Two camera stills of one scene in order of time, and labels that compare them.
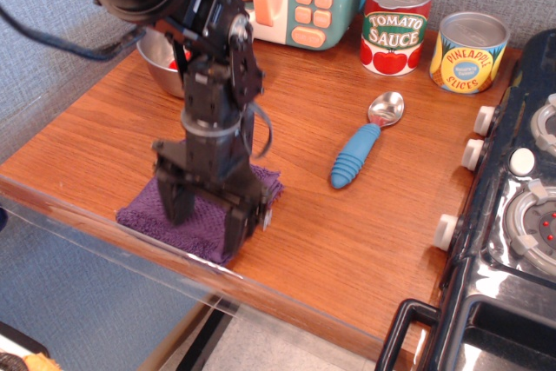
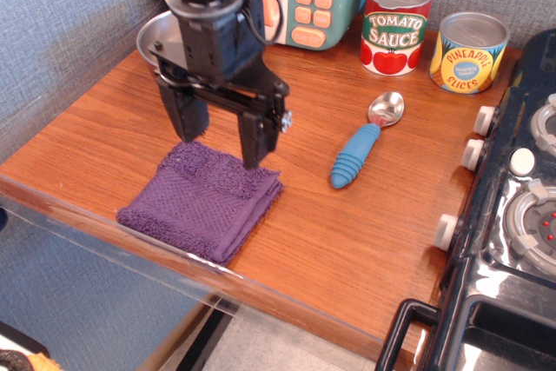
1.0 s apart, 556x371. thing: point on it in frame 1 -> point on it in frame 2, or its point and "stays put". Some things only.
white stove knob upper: (483, 119) stays put
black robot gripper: (214, 155) -> (220, 56)
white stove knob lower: (445, 231) stays put
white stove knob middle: (471, 154) stays put
